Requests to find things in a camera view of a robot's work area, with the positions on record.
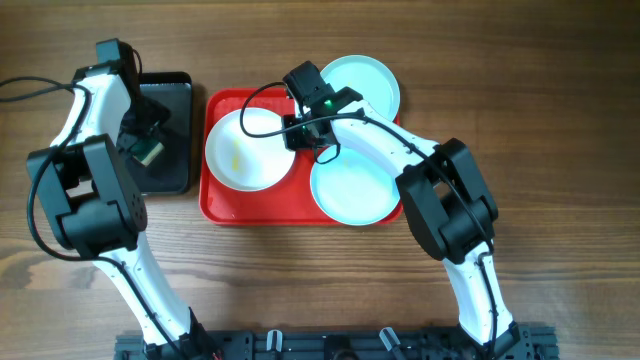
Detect green yellow sponge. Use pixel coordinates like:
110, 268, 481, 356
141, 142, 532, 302
129, 139, 164, 167

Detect light blue plate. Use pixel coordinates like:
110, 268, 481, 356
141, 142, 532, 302
310, 145, 400, 226
321, 55, 401, 121

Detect white round plate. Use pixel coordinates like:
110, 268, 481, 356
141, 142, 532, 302
204, 109, 295, 192

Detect black rectangular tray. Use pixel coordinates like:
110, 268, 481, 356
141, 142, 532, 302
117, 72, 193, 194

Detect red plastic tray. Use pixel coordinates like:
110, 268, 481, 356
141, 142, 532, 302
198, 87, 404, 227

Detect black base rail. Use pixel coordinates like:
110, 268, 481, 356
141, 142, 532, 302
113, 325, 559, 360

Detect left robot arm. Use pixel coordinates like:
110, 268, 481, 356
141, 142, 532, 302
27, 39, 217, 359

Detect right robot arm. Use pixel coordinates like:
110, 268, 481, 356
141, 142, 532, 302
283, 61, 517, 359

